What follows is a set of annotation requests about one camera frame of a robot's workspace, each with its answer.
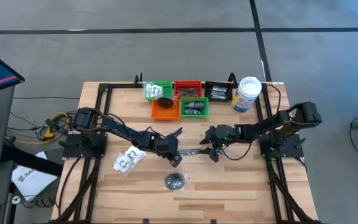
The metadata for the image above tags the black round brush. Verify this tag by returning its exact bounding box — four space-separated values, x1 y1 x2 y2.
163 170 188 192
156 96 175 110

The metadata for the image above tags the green plastic slotted basket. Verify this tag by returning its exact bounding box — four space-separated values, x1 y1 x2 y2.
144 80 173 103
180 96 210 119

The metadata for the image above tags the white printed pouch clear bag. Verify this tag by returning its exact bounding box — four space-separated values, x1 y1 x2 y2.
152 83 165 98
112 152 135 177
144 82 157 100
124 145 147 165

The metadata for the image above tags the yellow cable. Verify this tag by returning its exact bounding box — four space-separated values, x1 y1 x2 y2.
5 111 74 146

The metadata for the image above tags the dark grey deodorant stick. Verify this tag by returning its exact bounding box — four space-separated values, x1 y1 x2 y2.
183 108 204 116
184 101 205 109

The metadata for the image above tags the red plastic slotted basket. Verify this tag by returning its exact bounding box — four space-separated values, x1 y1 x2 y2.
174 80 203 100

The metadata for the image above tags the black plastic slotted basket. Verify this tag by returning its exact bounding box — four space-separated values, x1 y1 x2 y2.
204 81 233 103

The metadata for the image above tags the black diagonal support bar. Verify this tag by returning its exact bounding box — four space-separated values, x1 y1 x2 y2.
1 144 64 177

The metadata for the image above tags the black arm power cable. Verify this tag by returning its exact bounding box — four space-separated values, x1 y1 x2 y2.
265 83 282 113

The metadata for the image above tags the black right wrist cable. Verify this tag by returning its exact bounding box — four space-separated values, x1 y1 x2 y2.
221 139 254 161

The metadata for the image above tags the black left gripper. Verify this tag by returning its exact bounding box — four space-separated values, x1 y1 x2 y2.
154 126 183 168

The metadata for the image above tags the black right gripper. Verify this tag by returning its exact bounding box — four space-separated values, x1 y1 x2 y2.
200 124 239 163

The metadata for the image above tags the orange plastic slotted basket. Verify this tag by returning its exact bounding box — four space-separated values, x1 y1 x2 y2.
151 98 181 121

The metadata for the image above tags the white printed paper sheet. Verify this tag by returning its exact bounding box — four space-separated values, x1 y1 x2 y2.
11 151 58 202

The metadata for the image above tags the black aluminium rig frame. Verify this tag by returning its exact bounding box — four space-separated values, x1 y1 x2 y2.
54 81 319 224

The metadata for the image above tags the yellow disinfectant wipes canister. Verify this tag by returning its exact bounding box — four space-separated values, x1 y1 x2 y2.
230 76 263 114

